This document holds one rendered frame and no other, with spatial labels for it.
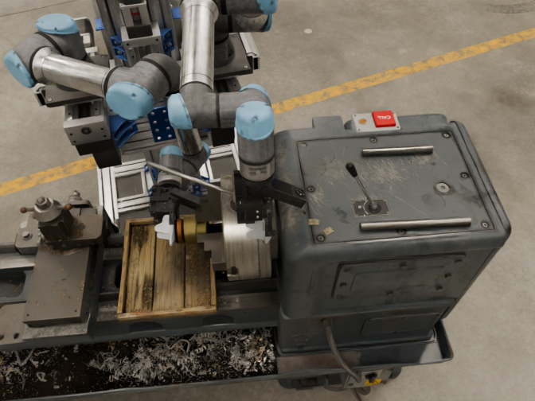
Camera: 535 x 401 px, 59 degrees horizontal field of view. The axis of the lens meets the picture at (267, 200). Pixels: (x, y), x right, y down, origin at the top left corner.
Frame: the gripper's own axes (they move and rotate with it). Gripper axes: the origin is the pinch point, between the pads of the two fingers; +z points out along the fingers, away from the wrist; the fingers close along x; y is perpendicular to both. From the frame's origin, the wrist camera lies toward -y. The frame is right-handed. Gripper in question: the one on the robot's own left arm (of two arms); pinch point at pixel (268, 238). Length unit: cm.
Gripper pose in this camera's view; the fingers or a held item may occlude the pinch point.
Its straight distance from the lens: 115.8
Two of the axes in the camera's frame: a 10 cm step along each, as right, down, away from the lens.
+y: -10.0, 0.8, -0.6
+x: 0.9, 6.4, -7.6
